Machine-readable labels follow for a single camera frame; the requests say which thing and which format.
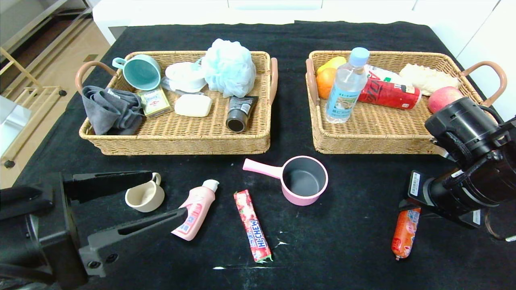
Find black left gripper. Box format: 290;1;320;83
0;170;189;290

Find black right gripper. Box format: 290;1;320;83
398;170;470;218

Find orange sausage stick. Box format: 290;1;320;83
391;207;422;261

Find beige mug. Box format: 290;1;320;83
125;172;165;213

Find clear bottle blue cap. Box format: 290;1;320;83
325;47;370;124

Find black table cloth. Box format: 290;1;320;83
0;20;516;290

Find pink detergent bottle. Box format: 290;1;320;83
171;179;220;241

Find grey folded towel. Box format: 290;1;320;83
82;85;144;136

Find pink saucepan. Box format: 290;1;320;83
242;155;329;206

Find red apple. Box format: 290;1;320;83
427;86;464;114

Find red cola can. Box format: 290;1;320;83
358;79;422;110

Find small green cream box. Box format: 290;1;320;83
138;86;173;119

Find beige wooden rack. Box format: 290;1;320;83
0;46;67;169

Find cream bread pastry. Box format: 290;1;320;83
398;63;460;96

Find white soap bar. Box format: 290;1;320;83
174;94;212;118

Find white snack packet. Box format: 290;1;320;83
365;64;412;86

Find red Hi-Chew candy stick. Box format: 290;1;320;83
233;189;273;263

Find teal ceramic mug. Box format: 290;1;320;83
112;54;162;91

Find orange fruit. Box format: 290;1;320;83
316;67;337;99

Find white round container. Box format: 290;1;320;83
164;62;208;93

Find black cosmetic tube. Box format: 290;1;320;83
225;95;259;134

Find small yellow fruit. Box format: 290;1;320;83
317;56;347;75

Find light blue bath loofah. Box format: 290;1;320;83
201;38;257;98

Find white cabinet furniture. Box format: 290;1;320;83
93;0;440;47

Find grey low shelf unit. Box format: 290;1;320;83
0;0;93;53

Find wicker basket brown handles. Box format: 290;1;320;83
75;50;279;155
305;50;507;155

